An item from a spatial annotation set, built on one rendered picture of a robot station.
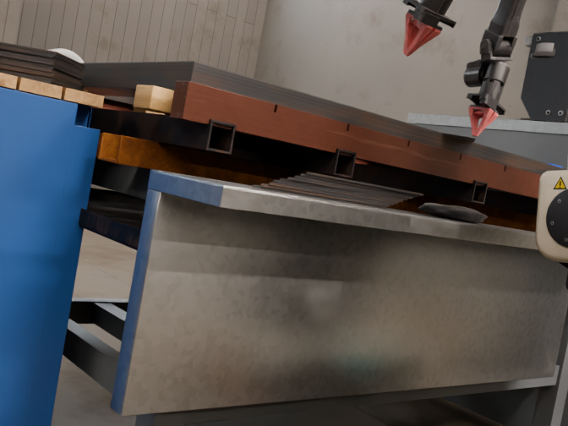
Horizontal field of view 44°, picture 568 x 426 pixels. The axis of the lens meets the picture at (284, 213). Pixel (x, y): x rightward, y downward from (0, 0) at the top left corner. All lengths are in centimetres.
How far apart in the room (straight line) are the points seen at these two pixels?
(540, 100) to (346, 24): 671
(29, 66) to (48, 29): 663
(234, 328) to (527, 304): 91
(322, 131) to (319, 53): 693
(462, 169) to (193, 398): 80
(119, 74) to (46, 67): 15
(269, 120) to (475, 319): 75
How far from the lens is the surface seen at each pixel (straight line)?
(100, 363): 149
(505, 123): 266
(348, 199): 119
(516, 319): 186
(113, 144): 133
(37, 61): 135
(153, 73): 130
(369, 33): 769
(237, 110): 118
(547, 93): 135
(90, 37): 813
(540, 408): 238
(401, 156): 147
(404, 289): 148
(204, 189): 97
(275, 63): 885
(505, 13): 196
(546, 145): 257
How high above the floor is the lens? 71
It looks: 3 degrees down
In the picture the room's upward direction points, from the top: 10 degrees clockwise
